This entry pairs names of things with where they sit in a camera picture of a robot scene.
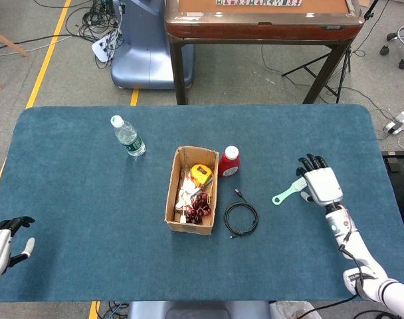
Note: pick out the row of face-up mahjong tiles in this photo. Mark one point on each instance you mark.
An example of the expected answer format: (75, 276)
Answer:
(255, 2)

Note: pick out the white usb charger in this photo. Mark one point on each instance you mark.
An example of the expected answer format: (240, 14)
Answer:
(184, 218)

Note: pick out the white power strip grey plugs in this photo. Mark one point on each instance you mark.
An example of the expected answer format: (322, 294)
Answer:
(396, 124)

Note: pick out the white power strip with plugs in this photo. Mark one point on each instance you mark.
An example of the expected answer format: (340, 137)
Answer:
(100, 50)

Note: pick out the black equipment case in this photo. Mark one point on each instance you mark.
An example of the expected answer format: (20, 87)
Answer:
(401, 186)

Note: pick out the grey-blue robot torso base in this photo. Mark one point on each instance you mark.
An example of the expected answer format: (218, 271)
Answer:
(195, 310)

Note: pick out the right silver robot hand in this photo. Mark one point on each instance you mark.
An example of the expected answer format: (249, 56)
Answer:
(323, 186)

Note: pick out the wooden easel leg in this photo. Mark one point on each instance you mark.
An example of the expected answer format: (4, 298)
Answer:
(9, 44)

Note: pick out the dark red toy grapes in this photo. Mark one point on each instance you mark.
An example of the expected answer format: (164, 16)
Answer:
(198, 209)

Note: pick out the yellow tape measure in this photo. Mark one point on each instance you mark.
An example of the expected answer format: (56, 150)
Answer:
(200, 172)

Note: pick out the brown mahjong table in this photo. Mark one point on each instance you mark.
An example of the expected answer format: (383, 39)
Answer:
(255, 31)

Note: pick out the white and red snack packet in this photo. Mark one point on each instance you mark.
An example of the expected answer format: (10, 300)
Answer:
(188, 184)

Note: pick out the red bottle with white cap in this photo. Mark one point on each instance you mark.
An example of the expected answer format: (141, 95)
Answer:
(228, 166)

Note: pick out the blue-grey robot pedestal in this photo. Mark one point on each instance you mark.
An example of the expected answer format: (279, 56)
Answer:
(149, 60)

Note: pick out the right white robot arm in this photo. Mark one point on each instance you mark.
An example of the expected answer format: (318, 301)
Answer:
(364, 259)

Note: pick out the open cardboard box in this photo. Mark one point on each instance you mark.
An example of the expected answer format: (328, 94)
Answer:
(188, 228)

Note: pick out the mint green toothbrush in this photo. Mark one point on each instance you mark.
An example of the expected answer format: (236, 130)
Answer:
(288, 192)

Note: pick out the blue felt table mat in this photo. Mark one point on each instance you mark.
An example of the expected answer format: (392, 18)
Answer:
(72, 199)

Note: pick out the clear water bottle green label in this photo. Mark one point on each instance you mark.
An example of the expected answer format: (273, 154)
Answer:
(130, 141)

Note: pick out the clear plastic bag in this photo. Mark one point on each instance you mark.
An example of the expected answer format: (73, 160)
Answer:
(291, 310)

